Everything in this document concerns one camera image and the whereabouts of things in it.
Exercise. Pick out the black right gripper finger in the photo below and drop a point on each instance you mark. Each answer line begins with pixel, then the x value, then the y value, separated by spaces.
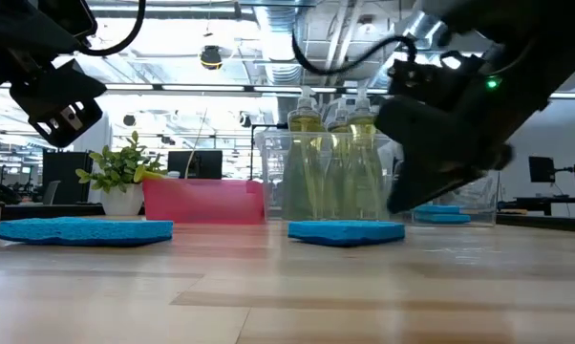
pixel 392 117
pixel 435 177

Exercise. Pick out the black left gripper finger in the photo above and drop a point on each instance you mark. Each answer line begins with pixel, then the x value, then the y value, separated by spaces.
pixel 39 100

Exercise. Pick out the yellow dish soap pump bottle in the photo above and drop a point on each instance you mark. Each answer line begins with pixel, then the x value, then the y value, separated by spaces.
pixel 337 143
pixel 362 143
pixel 305 143

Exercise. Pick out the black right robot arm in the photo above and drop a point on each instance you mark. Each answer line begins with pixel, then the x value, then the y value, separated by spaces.
pixel 531 38

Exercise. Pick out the black monitor on arm stand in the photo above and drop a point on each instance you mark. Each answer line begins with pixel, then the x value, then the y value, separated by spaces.
pixel 540 169

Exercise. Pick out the small clear plastic bin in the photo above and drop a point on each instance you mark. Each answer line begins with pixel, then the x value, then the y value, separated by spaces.
pixel 478 205

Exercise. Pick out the black office partition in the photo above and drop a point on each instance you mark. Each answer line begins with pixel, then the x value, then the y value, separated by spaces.
pixel 65 177

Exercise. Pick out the green plant in white pot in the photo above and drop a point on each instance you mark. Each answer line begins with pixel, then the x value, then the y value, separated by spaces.
pixel 122 200

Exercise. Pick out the large clear plastic bin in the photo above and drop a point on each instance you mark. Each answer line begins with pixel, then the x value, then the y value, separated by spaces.
pixel 273 191

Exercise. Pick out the small white cap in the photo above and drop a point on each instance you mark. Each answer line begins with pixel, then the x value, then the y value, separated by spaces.
pixel 173 175

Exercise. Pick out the black background computer monitor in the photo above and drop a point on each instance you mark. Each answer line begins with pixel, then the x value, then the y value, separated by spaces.
pixel 201 165

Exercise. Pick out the pink plastic tray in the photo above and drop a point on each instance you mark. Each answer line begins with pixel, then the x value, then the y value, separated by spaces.
pixel 201 200

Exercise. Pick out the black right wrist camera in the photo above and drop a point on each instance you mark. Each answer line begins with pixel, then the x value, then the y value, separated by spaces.
pixel 411 76

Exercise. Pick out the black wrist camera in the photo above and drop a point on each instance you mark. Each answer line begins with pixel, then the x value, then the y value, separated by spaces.
pixel 72 19
pixel 411 76

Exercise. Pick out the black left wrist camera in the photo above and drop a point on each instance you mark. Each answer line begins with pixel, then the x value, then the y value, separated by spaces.
pixel 72 19

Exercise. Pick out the smooth silver ventilation duct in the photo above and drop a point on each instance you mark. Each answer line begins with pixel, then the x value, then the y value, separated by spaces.
pixel 421 28

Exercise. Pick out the black frame stand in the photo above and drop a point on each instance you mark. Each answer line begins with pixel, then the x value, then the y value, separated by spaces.
pixel 268 126

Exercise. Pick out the ribbed silver ventilation duct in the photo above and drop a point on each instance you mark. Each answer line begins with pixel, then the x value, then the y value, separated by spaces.
pixel 283 48

